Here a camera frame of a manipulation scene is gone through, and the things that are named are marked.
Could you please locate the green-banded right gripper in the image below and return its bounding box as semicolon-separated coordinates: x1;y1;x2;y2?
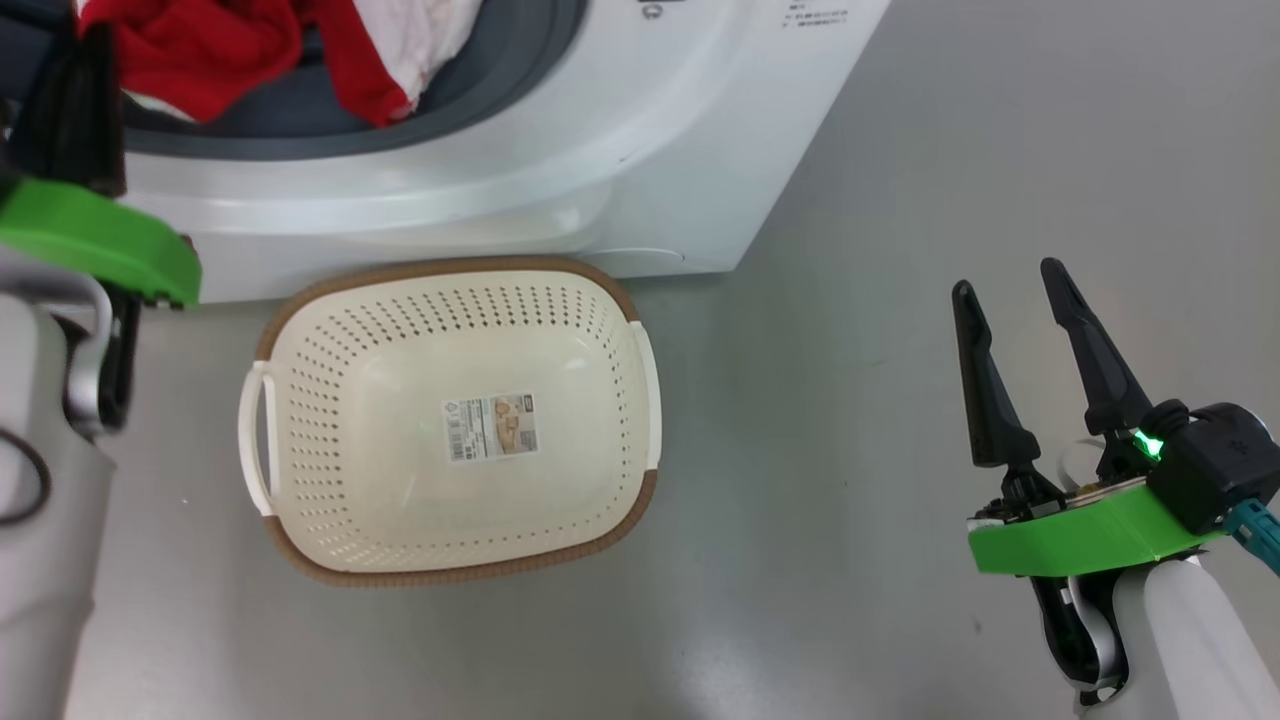
951;256;1233;706

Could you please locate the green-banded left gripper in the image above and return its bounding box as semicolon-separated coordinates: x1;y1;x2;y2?
0;20;203;433

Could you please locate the red garment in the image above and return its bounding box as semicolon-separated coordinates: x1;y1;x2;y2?
78;0;419;128

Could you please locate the white garment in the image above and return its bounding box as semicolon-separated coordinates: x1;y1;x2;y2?
352;0;486;111

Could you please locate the cream perforated laundry basket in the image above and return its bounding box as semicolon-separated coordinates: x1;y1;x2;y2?
237;254;664;589

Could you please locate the white front-load washing machine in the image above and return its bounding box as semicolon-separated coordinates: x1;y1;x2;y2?
110;0;893;304

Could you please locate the paper product label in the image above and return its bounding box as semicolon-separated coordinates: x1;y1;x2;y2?
442;391;542;464

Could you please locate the teal cable connector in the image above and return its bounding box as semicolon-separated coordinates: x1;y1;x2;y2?
1222;498;1280;579

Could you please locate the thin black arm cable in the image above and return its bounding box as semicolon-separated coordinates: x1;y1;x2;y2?
0;428;53;528

